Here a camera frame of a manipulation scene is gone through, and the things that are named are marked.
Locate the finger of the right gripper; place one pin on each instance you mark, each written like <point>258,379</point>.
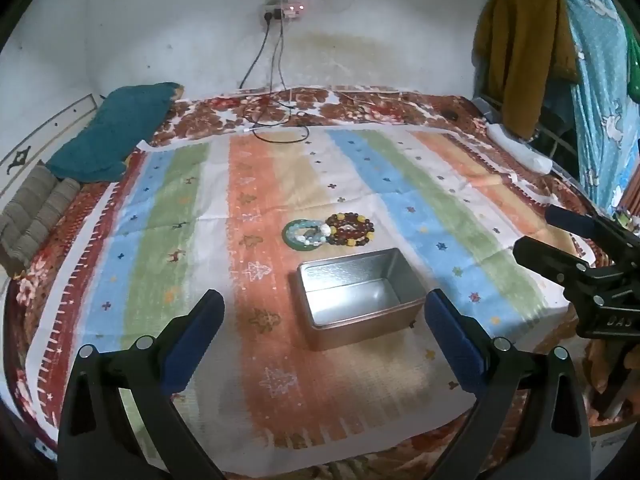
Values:
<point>569,221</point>
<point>550,262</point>

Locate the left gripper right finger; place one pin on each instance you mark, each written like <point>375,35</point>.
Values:
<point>552,439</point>

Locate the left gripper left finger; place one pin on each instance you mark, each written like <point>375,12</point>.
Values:
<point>95,437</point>

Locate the green jade bangle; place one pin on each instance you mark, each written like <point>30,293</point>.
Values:
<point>303,235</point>

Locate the white rolled object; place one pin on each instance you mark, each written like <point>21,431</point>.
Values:
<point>521,152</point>

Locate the blue patterned hanging cloth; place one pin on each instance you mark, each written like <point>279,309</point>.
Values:
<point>606,118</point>

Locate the mustard hanging garment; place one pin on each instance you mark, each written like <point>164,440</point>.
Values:
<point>524,44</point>

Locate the silver metal tin box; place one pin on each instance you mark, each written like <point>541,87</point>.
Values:
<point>348,299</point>

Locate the grey folded blanket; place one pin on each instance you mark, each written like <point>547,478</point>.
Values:
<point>30,216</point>

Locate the striped colourful cloth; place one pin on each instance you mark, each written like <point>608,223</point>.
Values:
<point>323,245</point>

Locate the teal pillow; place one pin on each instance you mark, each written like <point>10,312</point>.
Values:
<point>127,116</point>

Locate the wall power socket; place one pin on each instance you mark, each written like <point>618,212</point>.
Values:
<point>285,10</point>

